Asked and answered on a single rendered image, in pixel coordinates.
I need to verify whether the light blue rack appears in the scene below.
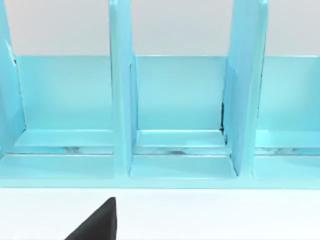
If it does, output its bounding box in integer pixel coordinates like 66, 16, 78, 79
0, 0, 320, 190

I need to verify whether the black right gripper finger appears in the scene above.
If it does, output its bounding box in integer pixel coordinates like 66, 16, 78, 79
63, 196, 119, 240

